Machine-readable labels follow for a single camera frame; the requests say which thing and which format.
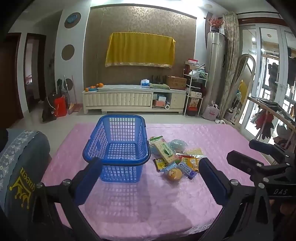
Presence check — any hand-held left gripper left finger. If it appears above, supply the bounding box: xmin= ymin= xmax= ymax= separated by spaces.
xmin=31 ymin=157 xmax=104 ymax=241

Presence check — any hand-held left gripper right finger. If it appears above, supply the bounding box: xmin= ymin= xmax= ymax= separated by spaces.
xmin=198 ymin=157 xmax=278 ymax=241

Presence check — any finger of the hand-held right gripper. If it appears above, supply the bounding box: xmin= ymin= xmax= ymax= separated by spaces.
xmin=226 ymin=150 xmax=294 ymax=186
xmin=249 ymin=138 xmax=292 ymax=165

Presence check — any blue plastic basket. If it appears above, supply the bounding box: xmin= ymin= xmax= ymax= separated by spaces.
xmin=83 ymin=114 xmax=151 ymax=183

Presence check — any orange yellow snack packet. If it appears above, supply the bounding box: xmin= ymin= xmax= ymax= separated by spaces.
xmin=183 ymin=156 xmax=201 ymax=173

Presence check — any small blue snack packet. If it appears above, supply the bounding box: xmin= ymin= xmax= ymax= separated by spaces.
xmin=178 ymin=161 xmax=197 ymax=180

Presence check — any cream biscuit packet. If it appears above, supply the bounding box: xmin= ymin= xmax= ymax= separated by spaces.
xmin=185 ymin=148 xmax=204 ymax=157

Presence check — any wooden drying rack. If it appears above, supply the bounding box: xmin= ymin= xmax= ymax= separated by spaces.
xmin=246 ymin=96 xmax=296 ymax=149

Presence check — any round yellow snack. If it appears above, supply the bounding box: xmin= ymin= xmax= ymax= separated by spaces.
xmin=167 ymin=168 xmax=184 ymax=182

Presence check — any pale blue snack packet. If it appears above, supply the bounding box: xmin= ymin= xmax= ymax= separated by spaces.
xmin=160 ymin=162 xmax=177 ymax=173

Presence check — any light blue snack packet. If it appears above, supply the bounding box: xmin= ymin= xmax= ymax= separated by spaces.
xmin=168 ymin=139 xmax=187 ymax=154

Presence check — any pink tablecloth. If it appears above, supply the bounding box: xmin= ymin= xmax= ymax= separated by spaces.
xmin=40 ymin=123 xmax=271 ymax=241

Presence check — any red yellow snack packet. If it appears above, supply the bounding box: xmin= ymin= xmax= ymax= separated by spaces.
xmin=154 ymin=158 xmax=167 ymax=172

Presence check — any pink bag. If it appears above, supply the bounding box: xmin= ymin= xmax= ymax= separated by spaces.
xmin=202 ymin=102 xmax=220 ymax=121

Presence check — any green white snack packet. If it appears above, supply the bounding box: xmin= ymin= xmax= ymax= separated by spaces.
xmin=154 ymin=138 xmax=179 ymax=164

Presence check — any broom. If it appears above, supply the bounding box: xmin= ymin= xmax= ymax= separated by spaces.
xmin=68 ymin=75 xmax=80 ymax=114

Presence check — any glass balcony door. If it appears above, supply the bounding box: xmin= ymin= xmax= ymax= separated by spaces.
xmin=239 ymin=23 xmax=296 ymax=139

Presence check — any red bag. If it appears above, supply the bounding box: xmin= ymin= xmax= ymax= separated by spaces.
xmin=54 ymin=96 xmax=68 ymax=117

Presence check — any black bag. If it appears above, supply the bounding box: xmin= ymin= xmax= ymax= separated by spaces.
xmin=42 ymin=93 xmax=58 ymax=123

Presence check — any cream tv cabinet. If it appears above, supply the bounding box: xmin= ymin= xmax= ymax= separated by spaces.
xmin=82 ymin=85 xmax=187 ymax=114

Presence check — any white metal rack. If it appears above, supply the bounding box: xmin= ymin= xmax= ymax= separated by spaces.
xmin=184 ymin=70 xmax=208 ymax=116

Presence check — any standing air conditioner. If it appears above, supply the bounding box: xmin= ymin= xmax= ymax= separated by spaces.
xmin=205 ymin=32 xmax=226 ymax=109

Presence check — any white mop pole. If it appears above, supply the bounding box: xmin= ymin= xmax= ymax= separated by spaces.
xmin=63 ymin=75 xmax=70 ymax=109

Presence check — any patterned curtain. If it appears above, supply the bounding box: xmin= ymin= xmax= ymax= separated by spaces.
xmin=218 ymin=11 xmax=240 ymax=118

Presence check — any cardboard box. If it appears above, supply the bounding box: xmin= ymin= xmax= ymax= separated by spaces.
xmin=165 ymin=76 xmax=187 ymax=90

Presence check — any green cushion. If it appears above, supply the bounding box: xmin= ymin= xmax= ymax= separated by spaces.
xmin=149 ymin=83 xmax=170 ymax=90

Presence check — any brown wooden door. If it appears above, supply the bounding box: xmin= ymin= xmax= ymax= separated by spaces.
xmin=0 ymin=32 xmax=23 ymax=126

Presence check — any vase with red flowers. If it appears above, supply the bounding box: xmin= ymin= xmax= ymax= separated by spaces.
xmin=208 ymin=17 xmax=225 ymax=33

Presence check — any yellow cloth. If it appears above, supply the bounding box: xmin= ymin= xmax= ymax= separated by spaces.
xmin=105 ymin=32 xmax=176 ymax=69

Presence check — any arched white frame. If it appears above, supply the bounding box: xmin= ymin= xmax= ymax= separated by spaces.
xmin=228 ymin=54 xmax=256 ymax=126

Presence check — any round brown wall decor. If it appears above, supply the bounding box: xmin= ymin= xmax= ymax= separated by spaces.
xmin=61 ymin=44 xmax=75 ymax=61

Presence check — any round wall decor blue centre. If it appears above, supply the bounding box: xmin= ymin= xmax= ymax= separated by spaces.
xmin=64 ymin=12 xmax=81 ymax=29

